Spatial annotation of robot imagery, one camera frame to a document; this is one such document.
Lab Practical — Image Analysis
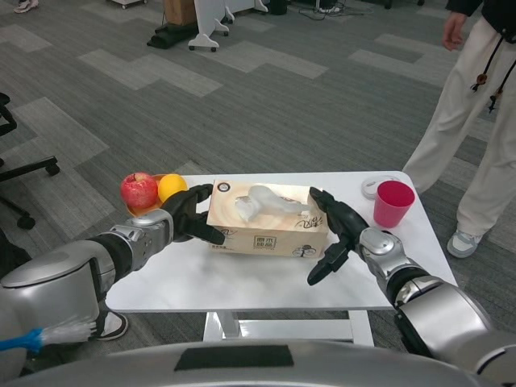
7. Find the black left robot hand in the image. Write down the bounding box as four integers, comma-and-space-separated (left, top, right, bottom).
160, 183, 226, 246

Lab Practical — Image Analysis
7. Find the white power strip with cables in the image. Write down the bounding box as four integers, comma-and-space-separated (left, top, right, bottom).
298, 3, 364, 19

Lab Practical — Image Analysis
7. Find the white table frame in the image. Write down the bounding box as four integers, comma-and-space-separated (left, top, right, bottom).
201, 310, 375, 347

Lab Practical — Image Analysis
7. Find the beige cardboard tissue box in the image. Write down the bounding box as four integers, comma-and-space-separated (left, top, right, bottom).
205, 179, 330, 259

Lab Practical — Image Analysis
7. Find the white cabinet on castors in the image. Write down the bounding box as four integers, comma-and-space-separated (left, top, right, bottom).
106, 0, 148, 10

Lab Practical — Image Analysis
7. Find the red apple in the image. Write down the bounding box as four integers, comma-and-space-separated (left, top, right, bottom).
119, 172, 159, 210

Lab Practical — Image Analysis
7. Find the black office chair base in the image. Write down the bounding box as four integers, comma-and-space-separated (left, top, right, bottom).
0, 92, 60, 230

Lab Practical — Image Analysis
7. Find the person in beige trousers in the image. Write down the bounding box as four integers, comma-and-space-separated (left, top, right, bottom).
402, 0, 516, 259

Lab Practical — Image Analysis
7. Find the brown cardboard box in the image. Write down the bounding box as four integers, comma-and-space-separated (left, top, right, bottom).
163, 0, 197, 26

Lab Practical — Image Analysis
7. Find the black white sneaker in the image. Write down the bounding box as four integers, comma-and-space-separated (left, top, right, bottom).
96, 312, 129, 342

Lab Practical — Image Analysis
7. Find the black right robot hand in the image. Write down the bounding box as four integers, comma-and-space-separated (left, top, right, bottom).
306, 186, 370, 287

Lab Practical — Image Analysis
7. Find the orange plate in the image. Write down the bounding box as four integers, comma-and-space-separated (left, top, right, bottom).
125, 173, 178, 218

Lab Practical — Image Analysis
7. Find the orange fruit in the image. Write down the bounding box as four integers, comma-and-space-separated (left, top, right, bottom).
157, 173, 189, 204

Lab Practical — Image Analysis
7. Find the black floor bag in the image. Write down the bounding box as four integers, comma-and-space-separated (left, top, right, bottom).
146, 23, 198, 50

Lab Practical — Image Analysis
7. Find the white tissue sheet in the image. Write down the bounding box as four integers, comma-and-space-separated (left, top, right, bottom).
235, 184, 314, 223

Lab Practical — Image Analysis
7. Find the red plastic cup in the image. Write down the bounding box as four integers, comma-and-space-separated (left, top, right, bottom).
372, 180, 416, 229

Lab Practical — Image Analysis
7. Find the blue white bristle bundle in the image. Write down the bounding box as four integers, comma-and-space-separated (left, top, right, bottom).
0, 318, 98, 356

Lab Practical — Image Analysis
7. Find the white round lid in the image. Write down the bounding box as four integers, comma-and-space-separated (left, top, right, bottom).
360, 176, 394, 199

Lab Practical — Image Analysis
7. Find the silver robot chest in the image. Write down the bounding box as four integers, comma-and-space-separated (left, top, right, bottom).
15, 340, 497, 387

